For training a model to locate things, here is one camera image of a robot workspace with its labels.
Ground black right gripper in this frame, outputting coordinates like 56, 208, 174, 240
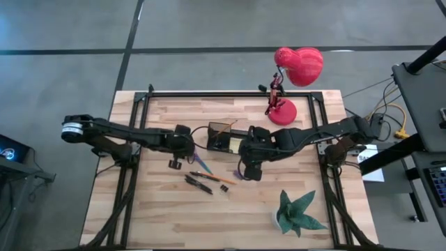
238, 137, 277, 182

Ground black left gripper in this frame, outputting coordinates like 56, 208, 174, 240
165, 134, 197, 171

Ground black pen white print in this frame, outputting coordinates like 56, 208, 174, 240
184, 178, 214, 195
184, 174, 213, 191
189, 171, 221, 182

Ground orange pencil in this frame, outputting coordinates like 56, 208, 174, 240
198, 172, 238, 185
215, 119, 239, 137

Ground black mesh desk organizer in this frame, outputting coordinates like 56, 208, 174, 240
206, 121, 250, 155

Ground yellow sticky note pad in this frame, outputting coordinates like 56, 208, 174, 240
229, 137, 243, 153

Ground potted green succulent plant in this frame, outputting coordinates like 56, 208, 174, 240
271, 189, 329, 239

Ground red desk lamp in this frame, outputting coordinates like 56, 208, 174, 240
264, 46, 325, 127

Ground white paper sheet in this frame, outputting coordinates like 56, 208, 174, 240
356, 143, 386, 183

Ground black desk beam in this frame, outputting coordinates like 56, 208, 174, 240
358, 132, 428, 176

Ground black cart with screen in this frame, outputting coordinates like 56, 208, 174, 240
0, 132, 57, 251

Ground grey side desk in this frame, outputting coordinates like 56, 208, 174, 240
391, 61, 446, 155

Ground laptop keyboard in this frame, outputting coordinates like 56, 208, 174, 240
422, 162, 446, 211

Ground black metal pole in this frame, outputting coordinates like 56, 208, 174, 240
405, 34, 446, 75

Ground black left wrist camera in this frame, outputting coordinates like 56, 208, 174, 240
174, 123, 192, 137

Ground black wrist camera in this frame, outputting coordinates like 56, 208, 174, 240
174, 123, 192, 137
247, 125, 271, 141

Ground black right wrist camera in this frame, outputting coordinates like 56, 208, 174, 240
247, 125, 271, 141

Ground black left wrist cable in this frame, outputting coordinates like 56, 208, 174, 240
187, 125, 210, 165

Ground black aluminium table frame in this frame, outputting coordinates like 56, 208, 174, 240
81, 83, 383, 251

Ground black floor cable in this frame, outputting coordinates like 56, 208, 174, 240
342, 77, 406, 141

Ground yellow floor cable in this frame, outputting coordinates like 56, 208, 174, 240
365, 101, 412, 141

